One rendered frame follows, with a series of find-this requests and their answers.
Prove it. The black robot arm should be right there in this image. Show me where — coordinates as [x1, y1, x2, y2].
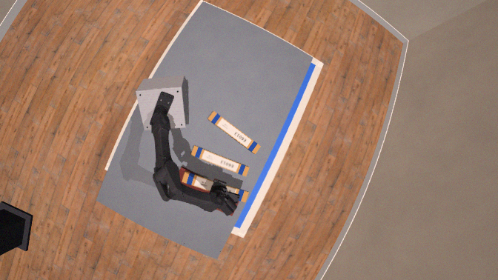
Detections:
[150, 91, 240, 216]

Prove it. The white electrode pack with blue and orange bands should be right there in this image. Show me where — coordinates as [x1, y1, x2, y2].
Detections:
[191, 145, 249, 176]

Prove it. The white welding electrode pack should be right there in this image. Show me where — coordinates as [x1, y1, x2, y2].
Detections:
[208, 111, 261, 154]

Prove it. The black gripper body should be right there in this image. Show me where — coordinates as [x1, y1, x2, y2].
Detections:
[210, 180, 227, 193]

